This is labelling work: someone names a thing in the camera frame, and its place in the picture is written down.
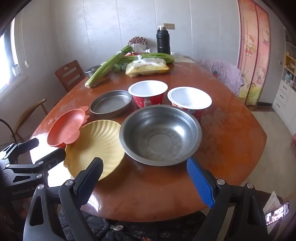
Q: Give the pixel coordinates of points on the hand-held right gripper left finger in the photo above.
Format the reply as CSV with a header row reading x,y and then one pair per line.
x,y
92,173

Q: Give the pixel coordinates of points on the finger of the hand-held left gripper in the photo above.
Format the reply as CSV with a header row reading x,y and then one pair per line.
x,y
53,157
27,143

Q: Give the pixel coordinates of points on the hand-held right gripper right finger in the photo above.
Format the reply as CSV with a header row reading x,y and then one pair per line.
x,y
198,180

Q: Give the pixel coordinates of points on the yellow scalloped plate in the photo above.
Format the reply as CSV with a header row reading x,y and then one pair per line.
x,y
97,143

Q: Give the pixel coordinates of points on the orange flower-shaped plate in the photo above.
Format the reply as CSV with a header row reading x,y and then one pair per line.
x,y
64,127

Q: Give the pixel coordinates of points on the large steel bowl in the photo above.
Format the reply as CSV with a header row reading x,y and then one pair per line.
x,y
161,136

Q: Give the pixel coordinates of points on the steel plate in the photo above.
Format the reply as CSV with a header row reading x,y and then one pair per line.
x,y
111,104

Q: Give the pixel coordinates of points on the red paper noodle bowl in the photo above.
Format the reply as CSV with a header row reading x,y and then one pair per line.
x,y
189,98
148,89

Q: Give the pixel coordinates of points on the light wooden armchair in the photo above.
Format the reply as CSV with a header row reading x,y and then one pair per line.
x,y
34,106

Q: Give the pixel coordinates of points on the white paper sheet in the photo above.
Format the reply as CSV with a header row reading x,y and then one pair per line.
x,y
272,200

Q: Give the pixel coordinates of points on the brown slatted wooden chair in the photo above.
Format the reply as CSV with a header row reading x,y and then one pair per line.
x,y
69,74

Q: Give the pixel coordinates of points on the smartphone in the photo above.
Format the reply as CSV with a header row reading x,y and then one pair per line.
x,y
277,213

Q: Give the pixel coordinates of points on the window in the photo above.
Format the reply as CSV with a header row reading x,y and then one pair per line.
x,y
9,58

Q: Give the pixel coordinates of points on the small steel bowl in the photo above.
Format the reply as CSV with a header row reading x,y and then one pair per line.
x,y
91,70

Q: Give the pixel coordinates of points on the long celery bunch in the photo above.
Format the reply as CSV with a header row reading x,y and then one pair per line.
x,y
104,69

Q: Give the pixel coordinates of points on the pink garment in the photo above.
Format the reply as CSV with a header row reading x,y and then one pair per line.
x,y
224,74

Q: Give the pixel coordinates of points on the white drawer cabinet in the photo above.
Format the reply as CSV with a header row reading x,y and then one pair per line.
x,y
283,97

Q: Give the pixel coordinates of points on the yellow plastic food bag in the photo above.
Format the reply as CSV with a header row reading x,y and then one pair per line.
x,y
148,68

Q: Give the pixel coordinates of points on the patterned cloth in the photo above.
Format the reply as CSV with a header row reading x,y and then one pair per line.
x,y
185,59

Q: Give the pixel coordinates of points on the short celery bunch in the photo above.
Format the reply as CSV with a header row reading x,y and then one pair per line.
x,y
159,56

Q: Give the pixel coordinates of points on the tissue box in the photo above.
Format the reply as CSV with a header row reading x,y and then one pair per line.
x,y
140,48

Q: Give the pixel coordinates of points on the pink cartoon cat curtain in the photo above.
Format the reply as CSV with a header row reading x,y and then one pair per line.
x,y
254,53

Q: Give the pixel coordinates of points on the beaded bouquet ornament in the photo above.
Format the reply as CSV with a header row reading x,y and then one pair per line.
x,y
137,40

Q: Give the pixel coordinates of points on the black thermos flask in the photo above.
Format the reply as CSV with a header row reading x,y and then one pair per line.
x,y
163,41

